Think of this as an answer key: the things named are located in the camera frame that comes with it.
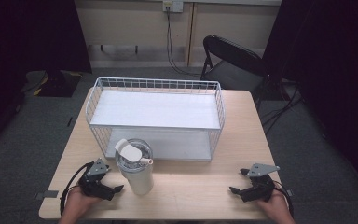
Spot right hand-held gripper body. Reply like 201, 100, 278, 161
238, 162, 282, 203

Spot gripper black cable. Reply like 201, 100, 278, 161
272, 179, 295, 218
60, 161, 95, 217

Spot black curtain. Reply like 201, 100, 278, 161
0, 0, 93, 157
260, 0, 358, 200

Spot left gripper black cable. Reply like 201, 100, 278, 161
60, 161, 95, 217

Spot white wall outlet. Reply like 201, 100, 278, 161
162, 0, 185, 14

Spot black stand base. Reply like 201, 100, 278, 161
24, 69, 84, 98

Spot black folding chair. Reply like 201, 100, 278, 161
200, 35, 269, 94

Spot white tumbler cup with lid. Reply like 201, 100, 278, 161
114, 138, 155, 196

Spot white wire shelf rack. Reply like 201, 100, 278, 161
85, 77, 227, 162

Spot person's left hand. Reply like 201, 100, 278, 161
62, 186, 104, 220

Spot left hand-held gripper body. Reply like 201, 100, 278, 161
78, 158, 117, 202

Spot grey tape strip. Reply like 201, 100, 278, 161
34, 189, 60, 201

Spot black wall cable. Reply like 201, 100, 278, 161
165, 7, 203, 78

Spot black floor cables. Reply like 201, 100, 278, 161
255, 78, 304, 134

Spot person's right hand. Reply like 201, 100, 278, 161
255, 189, 291, 222

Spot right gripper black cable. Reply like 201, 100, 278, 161
272, 179, 295, 218

